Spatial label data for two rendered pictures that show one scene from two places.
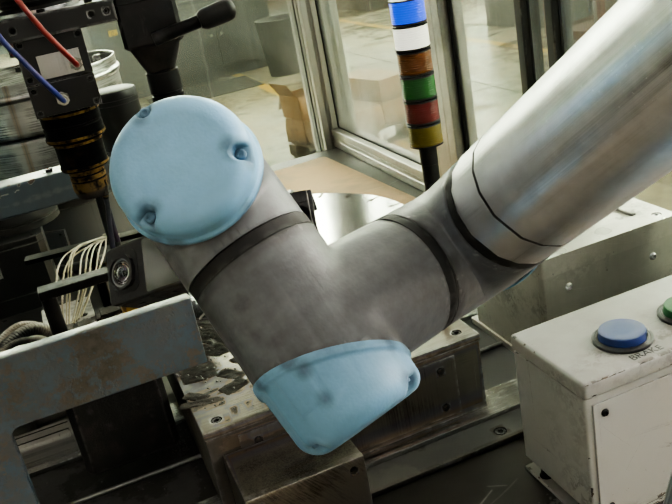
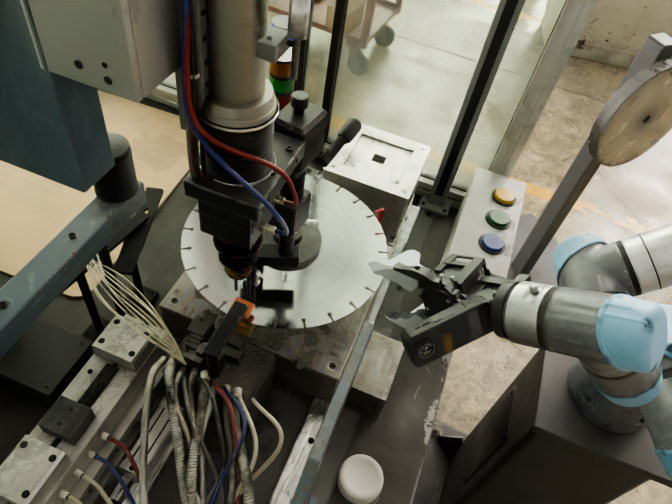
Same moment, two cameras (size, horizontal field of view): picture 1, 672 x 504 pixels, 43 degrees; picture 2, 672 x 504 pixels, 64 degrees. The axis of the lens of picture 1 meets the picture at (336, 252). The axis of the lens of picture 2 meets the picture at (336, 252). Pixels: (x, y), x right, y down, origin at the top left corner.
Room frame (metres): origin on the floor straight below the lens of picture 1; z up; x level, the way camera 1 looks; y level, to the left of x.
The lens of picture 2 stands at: (0.53, 0.53, 1.61)
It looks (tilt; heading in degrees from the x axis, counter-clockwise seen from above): 49 degrees down; 300
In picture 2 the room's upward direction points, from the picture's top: 12 degrees clockwise
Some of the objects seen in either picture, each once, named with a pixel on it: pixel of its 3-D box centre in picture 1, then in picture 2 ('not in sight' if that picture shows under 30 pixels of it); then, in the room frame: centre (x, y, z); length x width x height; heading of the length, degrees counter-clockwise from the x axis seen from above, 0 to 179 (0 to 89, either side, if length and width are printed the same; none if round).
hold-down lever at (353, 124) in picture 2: (190, 20); (328, 136); (0.82, 0.09, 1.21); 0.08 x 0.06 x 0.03; 107
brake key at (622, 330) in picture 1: (622, 339); (491, 244); (0.64, -0.23, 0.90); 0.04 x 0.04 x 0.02
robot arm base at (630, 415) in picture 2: not in sight; (621, 381); (0.32, -0.21, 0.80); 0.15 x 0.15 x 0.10
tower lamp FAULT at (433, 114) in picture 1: (421, 109); (280, 95); (1.10, -0.15, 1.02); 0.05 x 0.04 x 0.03; 17
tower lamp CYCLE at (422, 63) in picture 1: (414, 61); (282, 64); (1.10, -0.15, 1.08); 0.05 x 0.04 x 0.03; 17
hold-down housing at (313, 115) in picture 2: (159, 62); (293, 167); (0.84, 0.13, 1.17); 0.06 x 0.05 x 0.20; 98
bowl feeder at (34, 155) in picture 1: (60, 166); not in sight; (1.56, 0.47, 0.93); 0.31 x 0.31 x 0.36
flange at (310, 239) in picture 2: not in sight; (287, 235); (0.88, 0.07, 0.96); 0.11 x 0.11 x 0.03
